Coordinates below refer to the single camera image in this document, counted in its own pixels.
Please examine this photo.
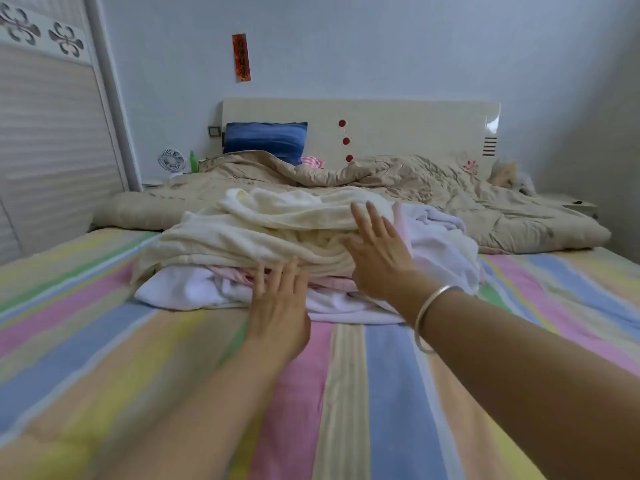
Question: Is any white headboard with red dots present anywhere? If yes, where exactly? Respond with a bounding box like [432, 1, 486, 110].
[220, 97, 503, 181]

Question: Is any person's right hand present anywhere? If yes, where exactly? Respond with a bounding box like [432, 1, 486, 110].
[341, 199, 420, 304]

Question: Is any striped pastel bed sheet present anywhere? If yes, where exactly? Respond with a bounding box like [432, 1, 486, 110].
[0, 227, 640, 480]

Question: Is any person's left forearm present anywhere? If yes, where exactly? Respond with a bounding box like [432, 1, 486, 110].
[100, 339, 306, 480]

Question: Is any silver bracelet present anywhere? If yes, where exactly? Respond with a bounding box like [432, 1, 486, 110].
[413, 283, 466, 354]

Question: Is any beige quilt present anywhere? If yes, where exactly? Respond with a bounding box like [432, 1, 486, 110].
[92, 149, 613, 254]

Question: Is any cream plush toy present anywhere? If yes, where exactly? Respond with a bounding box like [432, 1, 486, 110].
[488, 159, 536, 196]

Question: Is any pink towel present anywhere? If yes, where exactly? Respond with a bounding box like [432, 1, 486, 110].
[210, 267, 361, 294]

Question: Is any red wall hanging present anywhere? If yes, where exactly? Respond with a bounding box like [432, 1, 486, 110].
[232, 33, 252, 84]

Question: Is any cream white towel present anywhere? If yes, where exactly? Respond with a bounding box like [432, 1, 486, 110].
[133, 187, 403, 288]

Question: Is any white nightstand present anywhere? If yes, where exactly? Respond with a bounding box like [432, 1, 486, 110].
[540, 191, 599, 218]

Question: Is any small white desk fan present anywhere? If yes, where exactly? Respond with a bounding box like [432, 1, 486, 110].
[157, 147, 188, 178]

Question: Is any person's right forearm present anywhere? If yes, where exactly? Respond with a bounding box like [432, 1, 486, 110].
[390, 273, 640, 480]

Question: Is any blue pillow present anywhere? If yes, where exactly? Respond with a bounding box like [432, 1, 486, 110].
[222, 121, 309, 166]

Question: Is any person's left hand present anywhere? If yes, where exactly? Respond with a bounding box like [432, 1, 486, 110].
[243, 259, 314, 367]

